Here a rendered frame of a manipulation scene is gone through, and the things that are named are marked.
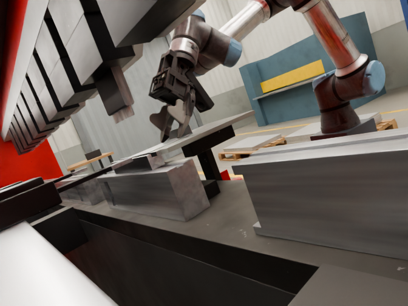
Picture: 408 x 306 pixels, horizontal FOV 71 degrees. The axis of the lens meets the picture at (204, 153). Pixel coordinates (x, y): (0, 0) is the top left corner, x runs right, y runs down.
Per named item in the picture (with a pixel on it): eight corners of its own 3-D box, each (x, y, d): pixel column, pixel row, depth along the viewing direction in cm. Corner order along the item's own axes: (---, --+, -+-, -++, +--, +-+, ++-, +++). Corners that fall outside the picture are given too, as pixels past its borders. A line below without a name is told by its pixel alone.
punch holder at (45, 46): (110, 84, 68) (82, 14, 66) (74, 92, 63) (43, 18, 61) (92, 99, 80) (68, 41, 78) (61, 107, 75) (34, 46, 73)
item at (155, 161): (164, 164, 57) (159, 150, 56) (152, 170, 55) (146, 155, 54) (126, 169, 73) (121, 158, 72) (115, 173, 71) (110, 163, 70)
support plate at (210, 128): (255, 113, 70) (254, 109, 69) (169, 152, 54) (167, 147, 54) (210, 126, 84) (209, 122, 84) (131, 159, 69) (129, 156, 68)
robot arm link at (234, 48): (226, 52, 90) (196, 36, 85) (247, 39, 80) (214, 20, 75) (220, 75, 89) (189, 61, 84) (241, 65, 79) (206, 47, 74)
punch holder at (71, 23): (147, 52, 52) (112, -41, 50) (104, 61, 47) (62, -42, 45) (118, 78, 64) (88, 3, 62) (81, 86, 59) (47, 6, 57)
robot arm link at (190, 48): (186, 61, 79) (206, 49, 74) (183, 74, 78) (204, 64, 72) (164, 45, 75) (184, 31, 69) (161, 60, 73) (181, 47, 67)
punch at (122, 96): (139, 113, 56) (119, 65, 54) (130, 116, 55) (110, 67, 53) (120, 122, 64) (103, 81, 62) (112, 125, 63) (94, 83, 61)
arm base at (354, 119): (336, 123, 130) (330, 102, 129) (368, 119, 116) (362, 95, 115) (314, 135, 124) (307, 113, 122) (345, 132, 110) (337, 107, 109)
